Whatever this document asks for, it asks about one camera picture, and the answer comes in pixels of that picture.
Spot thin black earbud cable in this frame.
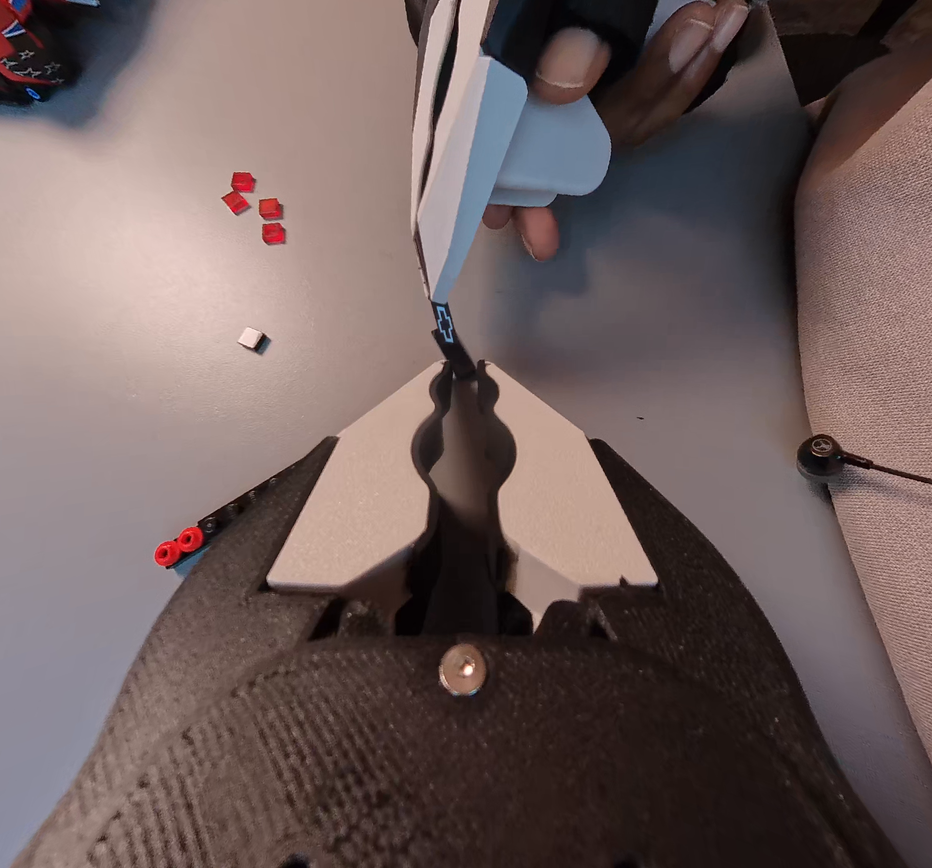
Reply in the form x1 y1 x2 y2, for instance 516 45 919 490
845 454 932 487

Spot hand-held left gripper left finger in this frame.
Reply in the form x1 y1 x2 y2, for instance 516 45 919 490
266 360 449 614

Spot black printed lego tile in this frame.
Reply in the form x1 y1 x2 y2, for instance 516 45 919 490
432 297 476 381

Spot person's beige printed sweatshirt torso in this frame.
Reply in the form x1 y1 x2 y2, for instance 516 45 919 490
792 45 932 770

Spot red black lego car model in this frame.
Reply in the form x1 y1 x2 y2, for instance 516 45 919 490
0 0 176 108

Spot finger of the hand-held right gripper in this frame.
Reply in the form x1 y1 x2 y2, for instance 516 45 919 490
418 0 530 302
410 0 461 286

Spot person's right hand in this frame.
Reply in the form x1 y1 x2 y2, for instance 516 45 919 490
483 0 791 262

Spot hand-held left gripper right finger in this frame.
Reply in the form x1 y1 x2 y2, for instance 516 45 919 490
475 360 660 629

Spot black earbud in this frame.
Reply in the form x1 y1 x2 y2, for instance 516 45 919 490
796 434 850 484

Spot black lego plate red studs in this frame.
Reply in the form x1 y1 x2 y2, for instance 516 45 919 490
153 478 281 572

